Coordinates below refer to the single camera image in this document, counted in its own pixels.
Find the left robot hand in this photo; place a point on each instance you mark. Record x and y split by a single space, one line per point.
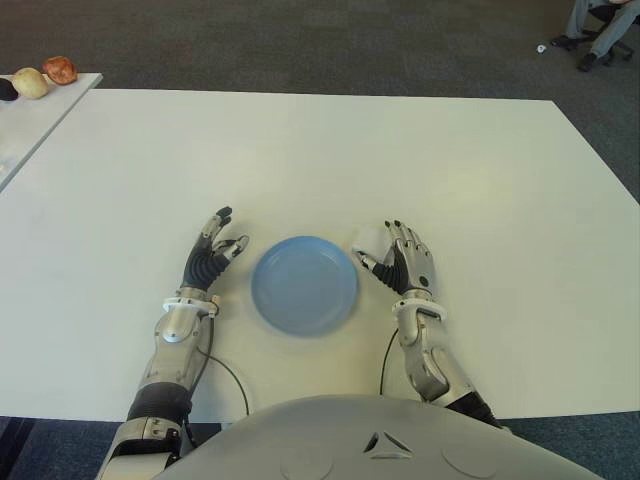
202 267

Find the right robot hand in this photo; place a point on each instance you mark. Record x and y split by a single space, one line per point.
417 265

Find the white charger block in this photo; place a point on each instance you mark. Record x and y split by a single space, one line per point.
368 242

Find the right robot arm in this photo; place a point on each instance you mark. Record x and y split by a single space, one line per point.
425 350

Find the blue plate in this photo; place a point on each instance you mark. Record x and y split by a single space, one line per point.
305 285

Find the grey robot torso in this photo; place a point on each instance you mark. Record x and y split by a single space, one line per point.
350 440

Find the white side table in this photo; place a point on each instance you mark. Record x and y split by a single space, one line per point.
30 120

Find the red-brown bread roll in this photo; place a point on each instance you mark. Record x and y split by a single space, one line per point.
59 70

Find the beige bread roll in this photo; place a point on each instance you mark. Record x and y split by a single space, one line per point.
30 83

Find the black round item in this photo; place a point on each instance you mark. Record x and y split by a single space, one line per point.
7 90

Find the seated person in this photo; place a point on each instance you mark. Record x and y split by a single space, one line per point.
607 30

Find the black office chair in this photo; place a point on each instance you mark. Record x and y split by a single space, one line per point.
597 11

